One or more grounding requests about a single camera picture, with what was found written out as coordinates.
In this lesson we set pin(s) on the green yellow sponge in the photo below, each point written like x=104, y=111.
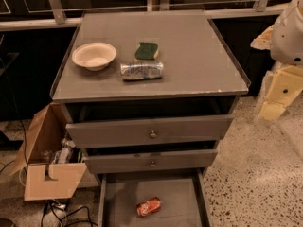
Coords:
x=146, y=51

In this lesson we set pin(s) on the brown cardboard box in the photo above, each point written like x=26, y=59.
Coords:
x=44, y=180

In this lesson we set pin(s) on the plastic bottles in box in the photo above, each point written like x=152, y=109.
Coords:
x=68, y=153

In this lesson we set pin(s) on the grey top drawer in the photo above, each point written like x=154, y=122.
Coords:
x=152, y=131

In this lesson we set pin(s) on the grey middle drawer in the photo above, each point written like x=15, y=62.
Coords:
x=150, y=161

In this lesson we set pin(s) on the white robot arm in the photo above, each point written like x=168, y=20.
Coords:
x=284, y=40

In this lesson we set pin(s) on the red coke can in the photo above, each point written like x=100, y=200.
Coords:
x=148, y=207

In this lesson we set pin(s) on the metal window railing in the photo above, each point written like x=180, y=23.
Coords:
x=41, y=14

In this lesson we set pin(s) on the grey bottom drawer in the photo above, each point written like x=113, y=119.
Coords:
x=181, y=194

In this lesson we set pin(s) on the white paper bowl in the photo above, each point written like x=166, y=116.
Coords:
x=94, y=56

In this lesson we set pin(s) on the grey drawer cabinet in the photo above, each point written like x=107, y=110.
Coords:
x=200, y=77

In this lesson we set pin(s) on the silver crushed can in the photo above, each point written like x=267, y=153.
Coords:
x=141, y=70

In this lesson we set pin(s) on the grey drawer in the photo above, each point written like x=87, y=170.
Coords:
x=152, y=131
x=150, y=161
x=181, y=194

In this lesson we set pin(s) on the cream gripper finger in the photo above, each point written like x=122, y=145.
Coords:
x=286, y=86
x=263, y=41

